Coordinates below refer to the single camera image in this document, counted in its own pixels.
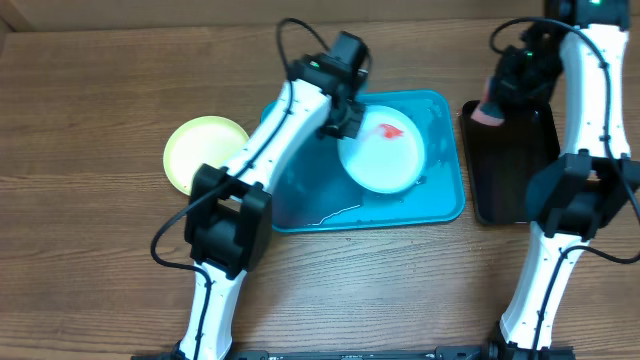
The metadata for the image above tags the pink sponge black scourer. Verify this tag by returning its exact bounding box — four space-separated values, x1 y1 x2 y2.
471 77 504 127

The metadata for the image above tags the light blue plate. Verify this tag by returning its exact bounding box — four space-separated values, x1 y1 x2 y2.
337 105 426 194

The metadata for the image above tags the yellow plate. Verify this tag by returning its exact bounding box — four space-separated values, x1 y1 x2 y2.
163 116 249 196

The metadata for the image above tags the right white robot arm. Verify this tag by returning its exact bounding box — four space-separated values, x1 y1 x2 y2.
479 0 639 359

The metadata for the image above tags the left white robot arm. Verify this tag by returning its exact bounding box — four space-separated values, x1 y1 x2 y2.
175 54 371 359

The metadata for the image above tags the teal plastic tray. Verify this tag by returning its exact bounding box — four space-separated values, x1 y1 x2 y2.
272 90 465 233

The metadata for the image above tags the black plastic tray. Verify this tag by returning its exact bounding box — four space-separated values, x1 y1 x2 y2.
459 100 560 225

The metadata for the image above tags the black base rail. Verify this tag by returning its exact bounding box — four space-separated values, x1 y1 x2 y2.
130 345 576 360

